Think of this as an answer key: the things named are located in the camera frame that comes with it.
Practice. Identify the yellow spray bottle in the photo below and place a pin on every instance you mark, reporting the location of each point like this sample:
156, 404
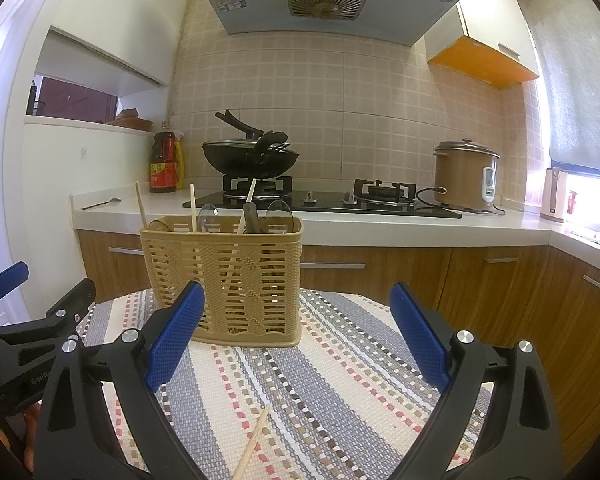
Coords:
179, 159

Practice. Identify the clear plastic spoon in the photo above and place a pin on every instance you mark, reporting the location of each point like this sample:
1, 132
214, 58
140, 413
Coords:
250, 212
208, 219
279, 218

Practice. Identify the orange white wall cabinet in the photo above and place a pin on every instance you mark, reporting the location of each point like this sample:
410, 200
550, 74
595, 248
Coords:
488, 40

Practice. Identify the wicker tray on ledge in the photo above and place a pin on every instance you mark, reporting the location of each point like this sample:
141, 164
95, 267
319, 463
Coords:
128, 118

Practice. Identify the window roller blind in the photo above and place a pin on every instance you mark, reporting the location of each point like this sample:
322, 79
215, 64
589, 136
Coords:
567, 36

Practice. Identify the black wok with lid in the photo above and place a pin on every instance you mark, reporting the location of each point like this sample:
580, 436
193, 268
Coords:
259, 155

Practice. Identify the wooden chopstick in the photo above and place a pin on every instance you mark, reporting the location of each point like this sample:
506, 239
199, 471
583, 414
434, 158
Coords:
252, 443
140, 205
193, 208
241, 224

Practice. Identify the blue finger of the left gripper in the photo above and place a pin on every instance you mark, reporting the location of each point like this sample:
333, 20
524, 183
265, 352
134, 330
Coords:
12, 277
72, 299

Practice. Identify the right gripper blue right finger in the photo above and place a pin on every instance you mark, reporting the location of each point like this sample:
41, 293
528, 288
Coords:
519, 438

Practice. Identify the tan plastic utensil basket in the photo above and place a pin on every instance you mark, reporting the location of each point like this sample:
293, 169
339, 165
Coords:
251, 282

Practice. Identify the striped woven tablecloth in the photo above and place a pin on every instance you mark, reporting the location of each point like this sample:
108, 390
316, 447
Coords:
346, 402

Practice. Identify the dark sauce bottle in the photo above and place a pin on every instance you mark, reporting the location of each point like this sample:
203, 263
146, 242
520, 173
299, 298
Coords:
163, 177

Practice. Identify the wooden base cabinets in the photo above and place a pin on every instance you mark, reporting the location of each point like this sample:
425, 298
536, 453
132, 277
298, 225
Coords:
548, 293

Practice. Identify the pink white kettle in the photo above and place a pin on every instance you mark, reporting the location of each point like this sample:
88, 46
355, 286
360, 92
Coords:
554, 198

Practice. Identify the person's left hand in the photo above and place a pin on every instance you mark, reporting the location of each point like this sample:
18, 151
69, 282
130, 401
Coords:
27, 439

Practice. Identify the black glass gas stove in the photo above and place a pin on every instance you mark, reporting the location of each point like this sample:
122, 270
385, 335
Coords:
366, 197

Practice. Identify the brown rice cooker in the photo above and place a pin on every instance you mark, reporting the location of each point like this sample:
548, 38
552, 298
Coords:
466, 175

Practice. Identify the metal spoon on counter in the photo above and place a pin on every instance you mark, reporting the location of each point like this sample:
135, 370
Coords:
111, 201

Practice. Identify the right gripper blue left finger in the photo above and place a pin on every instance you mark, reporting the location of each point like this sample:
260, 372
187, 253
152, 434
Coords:
76, 439

